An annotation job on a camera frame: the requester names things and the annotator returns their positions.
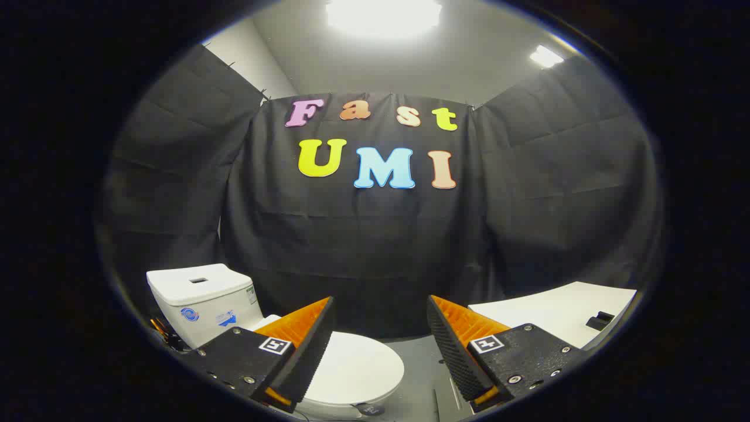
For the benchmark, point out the white toilet tank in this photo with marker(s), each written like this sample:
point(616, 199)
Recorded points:
point(205, 305)

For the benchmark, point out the white drawer cabinet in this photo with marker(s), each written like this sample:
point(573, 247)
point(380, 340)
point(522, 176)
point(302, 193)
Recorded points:
point(545, 310)

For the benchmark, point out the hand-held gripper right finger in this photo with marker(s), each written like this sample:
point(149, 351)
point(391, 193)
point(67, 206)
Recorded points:
point(454, 351)

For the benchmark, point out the black backdrop cloth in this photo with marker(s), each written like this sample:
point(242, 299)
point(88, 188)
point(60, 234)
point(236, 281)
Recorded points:
point(363, 246)

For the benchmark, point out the small ceiling light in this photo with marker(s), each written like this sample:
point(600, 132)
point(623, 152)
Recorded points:
point(546, 57)

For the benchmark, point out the large ceiling light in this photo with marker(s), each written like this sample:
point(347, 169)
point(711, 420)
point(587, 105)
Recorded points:
point(384, 14)

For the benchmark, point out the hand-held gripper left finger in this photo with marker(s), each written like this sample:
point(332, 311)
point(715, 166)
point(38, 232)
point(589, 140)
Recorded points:
point(313, 351)

